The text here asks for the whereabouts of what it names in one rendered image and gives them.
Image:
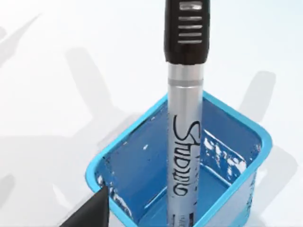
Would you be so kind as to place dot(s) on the light blue plastic box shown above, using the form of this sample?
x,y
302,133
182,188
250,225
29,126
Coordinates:
x,y
232,151

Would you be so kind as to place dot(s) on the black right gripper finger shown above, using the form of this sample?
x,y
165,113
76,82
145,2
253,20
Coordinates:
x,y
93,210

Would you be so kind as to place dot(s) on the silver marker with black cap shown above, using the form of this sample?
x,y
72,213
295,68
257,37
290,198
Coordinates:
x,y
184,118

